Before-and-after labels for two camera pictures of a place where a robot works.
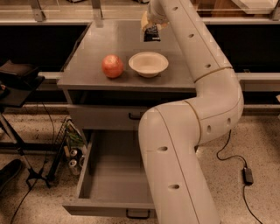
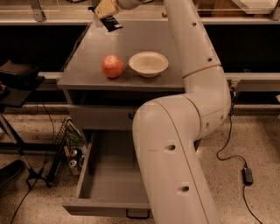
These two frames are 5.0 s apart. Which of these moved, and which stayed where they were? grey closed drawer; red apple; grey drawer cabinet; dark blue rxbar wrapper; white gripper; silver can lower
Moved: white gripper; dark blue rxbar wrapper
Stayed: grey closed drawer; grey drawer cabinet; silver can lower; red apple
